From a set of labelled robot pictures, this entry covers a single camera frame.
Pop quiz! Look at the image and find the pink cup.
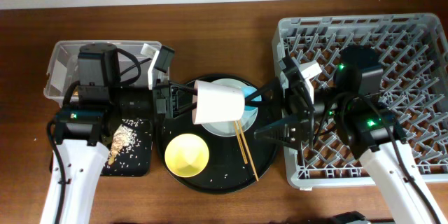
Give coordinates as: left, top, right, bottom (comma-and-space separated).
192, 80, 245, 125

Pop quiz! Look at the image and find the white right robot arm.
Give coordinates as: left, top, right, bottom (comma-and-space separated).
245, 45, 447, 223

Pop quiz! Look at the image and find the grey plate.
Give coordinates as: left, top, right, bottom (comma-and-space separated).
202, 78, 258, 137

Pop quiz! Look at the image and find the yellow bowl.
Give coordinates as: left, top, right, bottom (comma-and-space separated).
164, 134, 209, 178

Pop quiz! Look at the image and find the black rectangular tray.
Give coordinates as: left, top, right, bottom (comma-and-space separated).
49, 111, 155, 177

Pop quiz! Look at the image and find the clear plastic bin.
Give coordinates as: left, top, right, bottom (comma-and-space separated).
43, 40, 169, 107

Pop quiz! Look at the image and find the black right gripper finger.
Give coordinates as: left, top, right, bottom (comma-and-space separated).
254, 114, 314, 149
245, 77, 284, 107

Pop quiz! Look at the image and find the round black tray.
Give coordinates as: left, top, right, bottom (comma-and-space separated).
155, 73, 280, 195

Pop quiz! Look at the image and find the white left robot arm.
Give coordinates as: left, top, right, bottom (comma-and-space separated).
41, 42, 188, 223

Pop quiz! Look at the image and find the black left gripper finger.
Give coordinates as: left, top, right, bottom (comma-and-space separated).
178, 102, 197, 115
171, 81, 197, 95

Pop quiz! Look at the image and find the food scraps and rice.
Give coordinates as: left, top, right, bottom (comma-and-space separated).
105, 119, 144, 168

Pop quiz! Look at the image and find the grey dishwasher rack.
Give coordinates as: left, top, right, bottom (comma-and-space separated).
272, 13, 447, 190

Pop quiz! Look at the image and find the wooden chopstick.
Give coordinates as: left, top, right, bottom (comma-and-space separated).
233, 121, 248, 165
237, 120, 259, 181

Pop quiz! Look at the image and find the blue cup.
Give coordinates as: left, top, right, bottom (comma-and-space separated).
241, 86, 262, 102

